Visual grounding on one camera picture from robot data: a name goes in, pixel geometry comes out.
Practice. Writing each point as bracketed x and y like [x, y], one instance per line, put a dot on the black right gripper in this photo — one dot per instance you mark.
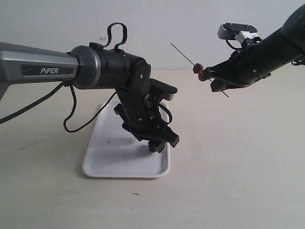
[241, 70]

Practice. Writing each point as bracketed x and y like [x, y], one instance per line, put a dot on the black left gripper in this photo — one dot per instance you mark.
[146, 118]

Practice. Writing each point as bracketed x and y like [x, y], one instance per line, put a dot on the thin metal skewer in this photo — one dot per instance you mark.
[181, 53]

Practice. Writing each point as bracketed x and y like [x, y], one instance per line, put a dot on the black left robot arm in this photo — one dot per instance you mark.
[93, 67]

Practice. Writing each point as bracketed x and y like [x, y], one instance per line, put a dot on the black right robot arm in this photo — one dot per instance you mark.
[287, 43]

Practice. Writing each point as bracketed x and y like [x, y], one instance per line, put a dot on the white rectangular plastic tray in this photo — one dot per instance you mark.
[113, 152]

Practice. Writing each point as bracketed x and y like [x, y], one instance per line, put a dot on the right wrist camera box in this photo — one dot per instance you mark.
[238, 32]

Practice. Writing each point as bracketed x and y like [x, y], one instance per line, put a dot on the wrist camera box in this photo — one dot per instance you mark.
[238, 32]
[160, 90]

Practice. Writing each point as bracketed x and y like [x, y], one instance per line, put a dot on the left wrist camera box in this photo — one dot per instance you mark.
[160, 90]

